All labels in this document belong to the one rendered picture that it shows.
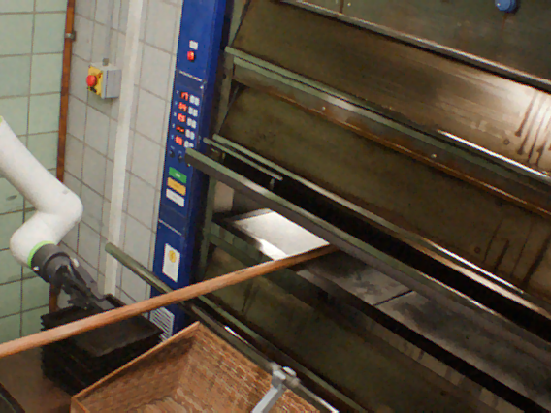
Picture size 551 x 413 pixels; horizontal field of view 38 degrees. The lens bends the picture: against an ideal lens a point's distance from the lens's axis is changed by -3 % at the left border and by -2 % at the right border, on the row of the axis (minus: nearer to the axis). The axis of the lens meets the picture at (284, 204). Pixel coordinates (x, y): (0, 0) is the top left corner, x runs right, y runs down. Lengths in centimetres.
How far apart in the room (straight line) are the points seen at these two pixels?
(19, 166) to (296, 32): 80
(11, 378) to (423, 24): 172
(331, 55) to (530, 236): 69
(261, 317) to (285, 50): 79
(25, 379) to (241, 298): 78
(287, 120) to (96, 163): 99
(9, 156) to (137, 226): 85
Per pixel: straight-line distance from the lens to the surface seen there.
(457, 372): 203
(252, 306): 247
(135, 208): 286
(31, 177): 217
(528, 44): 180
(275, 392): 189
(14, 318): 347
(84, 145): 309
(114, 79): 283
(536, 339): 171
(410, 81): 196
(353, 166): 209
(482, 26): 186
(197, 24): 245
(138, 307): 199
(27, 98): 309
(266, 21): 229
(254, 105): 235
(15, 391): 274
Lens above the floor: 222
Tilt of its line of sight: 22 degrees down
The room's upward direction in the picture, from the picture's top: 10 degrees clockwise
